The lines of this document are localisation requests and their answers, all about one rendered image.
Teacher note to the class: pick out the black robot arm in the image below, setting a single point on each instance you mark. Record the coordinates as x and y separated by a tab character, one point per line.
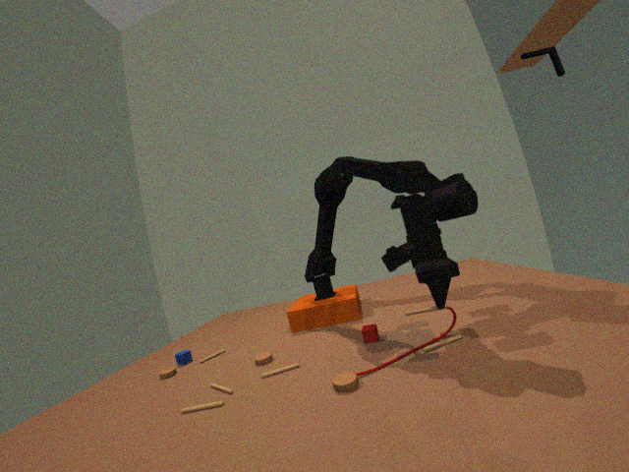
444	200

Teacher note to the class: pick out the round wooden button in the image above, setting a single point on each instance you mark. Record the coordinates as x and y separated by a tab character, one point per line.
346	381

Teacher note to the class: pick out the brown flat disc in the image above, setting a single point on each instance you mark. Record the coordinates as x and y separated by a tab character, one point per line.
167	373
263	358

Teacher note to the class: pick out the small blue block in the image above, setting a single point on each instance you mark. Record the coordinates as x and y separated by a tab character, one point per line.
184	357

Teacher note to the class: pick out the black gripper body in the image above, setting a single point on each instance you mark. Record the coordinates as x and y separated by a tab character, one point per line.
434	263

